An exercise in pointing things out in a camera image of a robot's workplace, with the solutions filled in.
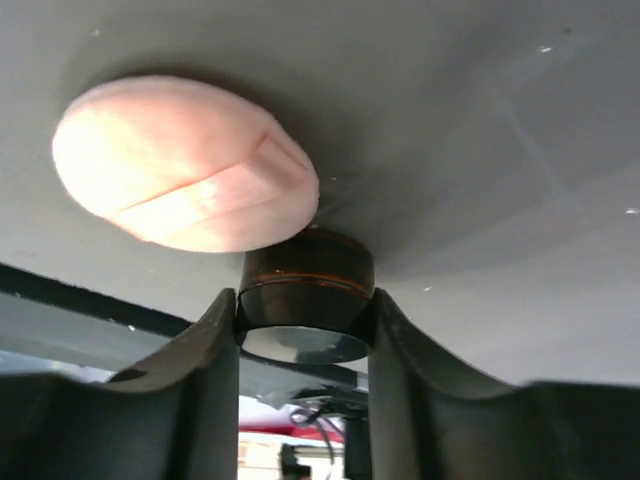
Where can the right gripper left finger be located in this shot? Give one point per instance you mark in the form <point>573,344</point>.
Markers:
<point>178,407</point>

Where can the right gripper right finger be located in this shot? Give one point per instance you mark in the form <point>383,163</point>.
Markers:
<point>434,416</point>

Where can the small black jar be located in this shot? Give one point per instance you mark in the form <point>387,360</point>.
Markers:
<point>304,301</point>

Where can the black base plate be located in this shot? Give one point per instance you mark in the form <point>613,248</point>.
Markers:
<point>46,318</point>

